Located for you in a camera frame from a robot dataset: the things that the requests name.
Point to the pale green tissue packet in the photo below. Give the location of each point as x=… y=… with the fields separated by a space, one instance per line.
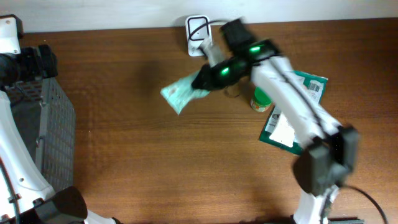
x=181 y=92

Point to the white barcode scanner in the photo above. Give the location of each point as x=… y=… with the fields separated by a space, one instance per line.
x=196 y=37

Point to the grey plastic mesh basket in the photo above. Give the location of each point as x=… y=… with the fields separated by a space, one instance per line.
x=45 y=119

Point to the white tube with tan cap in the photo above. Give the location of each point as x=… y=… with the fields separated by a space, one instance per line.
x=283 y=133

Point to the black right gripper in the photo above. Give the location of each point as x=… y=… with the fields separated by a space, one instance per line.
x=215 y=81

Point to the green lid glass jar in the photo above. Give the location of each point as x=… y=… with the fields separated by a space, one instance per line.
x=260 y=102

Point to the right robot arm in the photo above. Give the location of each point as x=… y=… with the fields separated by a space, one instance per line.
x=329 y=149

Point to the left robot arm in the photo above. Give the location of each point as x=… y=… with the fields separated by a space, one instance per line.
x=26 y=197

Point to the green 3M wipes package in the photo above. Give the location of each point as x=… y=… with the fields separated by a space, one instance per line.
x=315 y=86

